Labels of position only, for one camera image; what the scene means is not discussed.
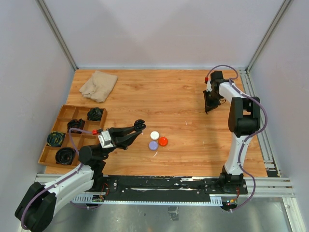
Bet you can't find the black coiled strap middle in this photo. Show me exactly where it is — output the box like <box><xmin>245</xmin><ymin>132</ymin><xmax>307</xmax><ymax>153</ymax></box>
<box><xmin>67</xmin><ymin>118</ymin><xmax>85</xmax><ymax>132</ymax></box>

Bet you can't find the purple round charging case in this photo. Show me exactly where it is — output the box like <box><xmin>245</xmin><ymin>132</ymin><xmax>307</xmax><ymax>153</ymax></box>
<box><xmin>148</xmin><ymin>141</ymin><xmax>159</xmax><ymax>151</ymax></box>

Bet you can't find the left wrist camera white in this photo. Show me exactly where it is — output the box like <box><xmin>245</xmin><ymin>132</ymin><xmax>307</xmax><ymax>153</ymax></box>
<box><xmin>98</xmin><ymin>130</ymin><xmax>114</xmax><ymax>149</ymax></box>

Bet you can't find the orange round charging case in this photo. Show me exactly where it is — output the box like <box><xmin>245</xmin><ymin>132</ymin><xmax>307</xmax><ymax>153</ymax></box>
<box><xmin>158</xmin><ymin>137</ymin><xmax>169</xmax><ymax>146</ymax></box>

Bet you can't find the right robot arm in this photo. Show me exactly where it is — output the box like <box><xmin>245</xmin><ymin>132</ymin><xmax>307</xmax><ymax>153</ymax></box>
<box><xmin>203</xmin><ymin>71</ymin><xmax>260</xmax><ymax>194</ymax></box>

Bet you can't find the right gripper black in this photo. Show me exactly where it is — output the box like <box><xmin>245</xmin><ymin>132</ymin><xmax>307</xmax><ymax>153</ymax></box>
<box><xmin>203</xmin><ymin>89</ymin><xmax>222</xmax><ymax>111</ymax></box>

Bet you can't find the black coiled strap lower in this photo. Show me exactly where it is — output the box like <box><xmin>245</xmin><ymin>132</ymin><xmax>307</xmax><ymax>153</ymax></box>
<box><xmin>55</xmin><ymin>147</ymin><xmax>77</xmax><ymax>166</ymax></box>

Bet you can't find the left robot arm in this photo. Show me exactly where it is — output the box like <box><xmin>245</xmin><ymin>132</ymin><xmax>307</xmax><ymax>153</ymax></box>
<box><xmin>14</xmin><ymin>120</ymin><xmax>146</xmax><ymax>232</ymax></box>

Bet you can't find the black round charging case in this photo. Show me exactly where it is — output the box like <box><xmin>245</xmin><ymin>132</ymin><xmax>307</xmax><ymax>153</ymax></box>
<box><xmin>134</xmin><ymin>119</ymin><xmax>146</xmax><ymax>131</ymax></box>

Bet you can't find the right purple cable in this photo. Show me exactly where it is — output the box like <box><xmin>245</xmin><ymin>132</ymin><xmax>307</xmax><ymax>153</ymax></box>
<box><xmin>204</xmin><ymin>64</ymin><xmax>268</xmax><ymax>211</ymax></box>

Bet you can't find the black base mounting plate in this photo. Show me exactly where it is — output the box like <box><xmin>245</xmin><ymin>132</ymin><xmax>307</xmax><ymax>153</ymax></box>
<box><xmin>75</xmin><ymin>174</ymin><xmax>248</xmax><ymax>202</ymax></box>

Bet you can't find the beige folded cloth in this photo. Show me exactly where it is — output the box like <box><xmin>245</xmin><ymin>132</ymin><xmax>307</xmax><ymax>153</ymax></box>
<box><xmin>79</xmin><ymin>71</ymin><xmax>118</xmax><ymax>102</ymax></box>

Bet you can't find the black coiled strap upper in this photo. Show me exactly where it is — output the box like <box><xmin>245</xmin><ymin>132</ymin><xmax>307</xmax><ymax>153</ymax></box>
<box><xmin>87</xmin><ymin>107</ymin><xmax>105</xmax><ymax>121</ymax></box>

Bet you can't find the black yellow coiled strap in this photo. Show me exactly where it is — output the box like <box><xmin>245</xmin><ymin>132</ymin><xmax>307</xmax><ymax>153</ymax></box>
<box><xmin>47</xmin><ymin>131</ymin><xmax>66</xmax><ymax>147</ymax></box>

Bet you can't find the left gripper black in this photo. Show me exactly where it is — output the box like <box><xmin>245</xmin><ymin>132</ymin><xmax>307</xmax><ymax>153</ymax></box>
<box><xmin>99</xmin><ymin>126</ymin><xmax>142</xmax><ymax>160</ymax></box>

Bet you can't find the white round charging case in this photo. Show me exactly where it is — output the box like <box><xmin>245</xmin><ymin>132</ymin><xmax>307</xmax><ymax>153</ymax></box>
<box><xmin>150</xmin><ymin>131</ymin><xmax>160</xmax><ymax>140</ymax></box>

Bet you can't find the wooden compartment tray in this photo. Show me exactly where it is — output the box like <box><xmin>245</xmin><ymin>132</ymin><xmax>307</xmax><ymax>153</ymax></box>
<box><xmin>38</xmin><ymin>105</ymin><xmax>107</xmax><ymax>169</ymax></box>

